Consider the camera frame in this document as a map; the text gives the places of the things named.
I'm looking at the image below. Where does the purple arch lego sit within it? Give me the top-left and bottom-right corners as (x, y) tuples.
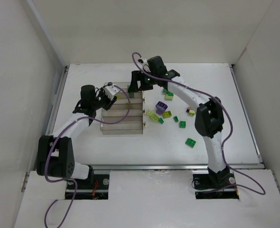
(155, 101), (168, 115)

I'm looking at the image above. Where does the purple and lime lego stack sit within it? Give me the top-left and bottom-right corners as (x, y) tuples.
(186, 107), (196, 116)

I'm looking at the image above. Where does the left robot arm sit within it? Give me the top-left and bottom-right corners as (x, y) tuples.
(36, 83), (120, 181)

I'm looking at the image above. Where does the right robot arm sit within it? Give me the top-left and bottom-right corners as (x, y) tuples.
(129, 52), (230, 189)

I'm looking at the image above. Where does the long green lego brick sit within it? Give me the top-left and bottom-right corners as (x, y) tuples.
(162, 88), (168, 94)

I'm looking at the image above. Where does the pale green curved lego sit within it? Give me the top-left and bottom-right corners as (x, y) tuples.
(165, 93), (174, 100)

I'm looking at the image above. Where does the pale lime lego 2x2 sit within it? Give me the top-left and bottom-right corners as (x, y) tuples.
(145, 110), (154, 117)

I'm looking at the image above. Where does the lime lego long brick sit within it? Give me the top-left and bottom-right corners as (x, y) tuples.
(150, 113), (159, 123)

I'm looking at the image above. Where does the lime lego 2x2 centre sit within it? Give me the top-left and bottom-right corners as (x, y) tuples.
(162, 111), (172, 118)

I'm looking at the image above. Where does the small green lego sloped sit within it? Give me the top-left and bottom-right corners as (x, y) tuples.
(173, 116), (179, 123)

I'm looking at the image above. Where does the green lego 2x2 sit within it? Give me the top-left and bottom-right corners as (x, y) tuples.
(179, 121), (186, 128)

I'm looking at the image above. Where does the green lego lower right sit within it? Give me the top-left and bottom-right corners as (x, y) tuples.
(185, 138), (196, 148)

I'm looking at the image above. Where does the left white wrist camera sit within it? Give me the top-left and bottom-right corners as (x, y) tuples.
(103, 82), (120, 100)

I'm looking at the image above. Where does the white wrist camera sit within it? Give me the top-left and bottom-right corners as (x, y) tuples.
(103, 82), (120, 100)
(138, 58), (150, 72)

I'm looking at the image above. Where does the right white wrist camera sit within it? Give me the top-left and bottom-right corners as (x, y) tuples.
(138, 58), (150, 72)

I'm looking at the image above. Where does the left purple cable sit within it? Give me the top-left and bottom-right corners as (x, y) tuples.
(45, 86), (133, 228)

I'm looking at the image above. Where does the purple cable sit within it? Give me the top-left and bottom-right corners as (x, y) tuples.
(45, 86), (133, 228)
(131, 52), (266, 196)

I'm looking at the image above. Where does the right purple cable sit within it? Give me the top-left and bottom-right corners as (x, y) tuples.
(131, 52), (266, 196)

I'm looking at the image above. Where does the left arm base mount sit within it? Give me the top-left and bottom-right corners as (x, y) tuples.
(75, 173), (110, 200)

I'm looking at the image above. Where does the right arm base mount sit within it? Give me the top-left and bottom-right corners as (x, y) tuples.
(191, 172), (239, 200)

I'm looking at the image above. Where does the aluminium rail front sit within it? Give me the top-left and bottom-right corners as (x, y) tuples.
(92, 163), (265, 171)

